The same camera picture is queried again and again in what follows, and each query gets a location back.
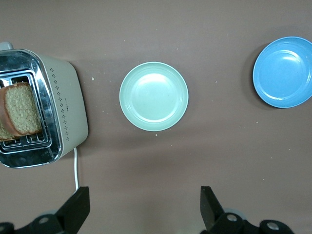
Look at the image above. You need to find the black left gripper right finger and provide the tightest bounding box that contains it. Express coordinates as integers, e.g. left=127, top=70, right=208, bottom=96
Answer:
left=200, top=186, right=247, bottom=234

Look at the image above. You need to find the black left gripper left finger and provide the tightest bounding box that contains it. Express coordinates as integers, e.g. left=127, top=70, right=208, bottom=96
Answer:
left=26, top=186, right=90, bottom=234

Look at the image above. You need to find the brown bread slice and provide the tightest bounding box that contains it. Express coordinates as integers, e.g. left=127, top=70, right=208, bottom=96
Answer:
left=0, top=119, right=17, bottom=142
left=0, top=82, right=42, bottom=137

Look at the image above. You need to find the pale green plate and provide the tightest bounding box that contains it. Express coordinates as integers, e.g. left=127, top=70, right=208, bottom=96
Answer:
left=119, top=61, right=190, bottom=132

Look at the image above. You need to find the blue plate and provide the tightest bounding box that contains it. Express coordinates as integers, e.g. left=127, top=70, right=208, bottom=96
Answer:
left=252, top=36, right=312, bottom=109

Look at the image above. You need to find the beige and chrome toaster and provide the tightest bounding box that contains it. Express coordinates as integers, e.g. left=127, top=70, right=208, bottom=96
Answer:
left=0, top=41, right=89, bottom=169

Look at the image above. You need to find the white toaster power cord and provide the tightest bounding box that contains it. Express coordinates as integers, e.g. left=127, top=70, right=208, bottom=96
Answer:
left=72, top=147, right=80, bottom=193

